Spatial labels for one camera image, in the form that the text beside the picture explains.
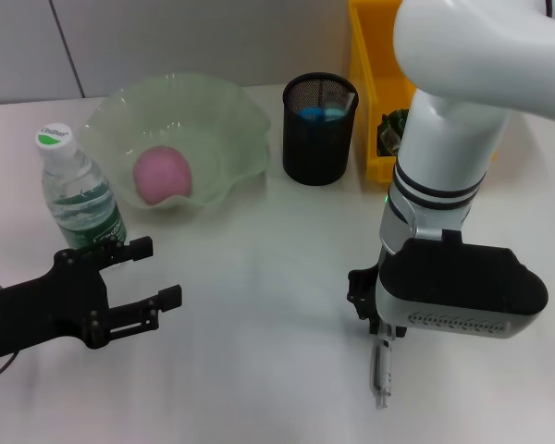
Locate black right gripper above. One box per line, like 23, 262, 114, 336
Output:
347, 247, 407, 339

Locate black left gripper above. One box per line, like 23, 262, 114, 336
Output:
0, 235, 184, 363

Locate grey clear pen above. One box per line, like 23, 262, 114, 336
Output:
369, 323, 395, 411

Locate pink peach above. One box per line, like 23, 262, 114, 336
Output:
132, 144, 194, 206

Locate clear green-label water bottle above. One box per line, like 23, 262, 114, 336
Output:
33, 122, 129, 253

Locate green plastic wrapper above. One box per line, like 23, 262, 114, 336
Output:
376, 108, 411, 157

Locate blue scissors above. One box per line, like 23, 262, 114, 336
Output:
298, 105, 346, 122

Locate green wavy glass fruit plate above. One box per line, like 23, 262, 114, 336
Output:
83, 72, 273, 217

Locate black mesh pen holder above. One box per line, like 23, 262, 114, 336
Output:
281, 71, 360, 187

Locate yellow plastic bin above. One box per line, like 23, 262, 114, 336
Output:
348, 0, 500, 184

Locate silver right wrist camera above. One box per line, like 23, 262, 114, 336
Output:
374, 228, 549, 340

